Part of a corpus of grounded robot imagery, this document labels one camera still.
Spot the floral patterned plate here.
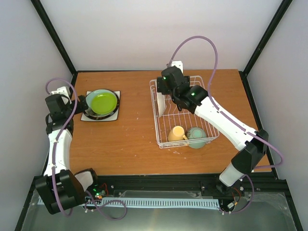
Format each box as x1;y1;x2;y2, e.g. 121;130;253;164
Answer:
156;92;166;118

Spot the lime green small plate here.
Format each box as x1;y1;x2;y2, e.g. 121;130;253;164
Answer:
90;92;117;115

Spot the yellow ceramic mug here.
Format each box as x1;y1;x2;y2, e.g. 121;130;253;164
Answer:
167;126;188;142

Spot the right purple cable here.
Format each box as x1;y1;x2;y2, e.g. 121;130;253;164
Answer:
169;36;284;215

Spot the light blue cable duct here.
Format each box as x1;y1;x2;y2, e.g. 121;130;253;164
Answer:
38;195;220;209

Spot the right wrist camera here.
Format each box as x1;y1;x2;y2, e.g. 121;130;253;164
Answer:
169;61;183;73

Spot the square black-rimmed plate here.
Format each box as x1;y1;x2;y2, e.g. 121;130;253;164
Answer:
81;89;120;122

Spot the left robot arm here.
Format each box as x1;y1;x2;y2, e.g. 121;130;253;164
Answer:
35;93;100;214

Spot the grey bowl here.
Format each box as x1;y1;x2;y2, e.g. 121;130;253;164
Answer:
84;98;120;118

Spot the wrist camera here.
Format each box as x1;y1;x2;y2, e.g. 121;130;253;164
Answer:
169;61;183;73
49;86;70;98

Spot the light blue plate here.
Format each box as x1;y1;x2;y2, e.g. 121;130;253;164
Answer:
86;89;119;107

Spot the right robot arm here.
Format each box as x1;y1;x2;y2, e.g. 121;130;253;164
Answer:
156;66;269;192

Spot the white wire dish rack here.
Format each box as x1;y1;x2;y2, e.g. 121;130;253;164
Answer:
149;79;219;149

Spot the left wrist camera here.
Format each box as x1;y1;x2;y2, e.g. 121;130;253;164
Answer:
49;86;70;98

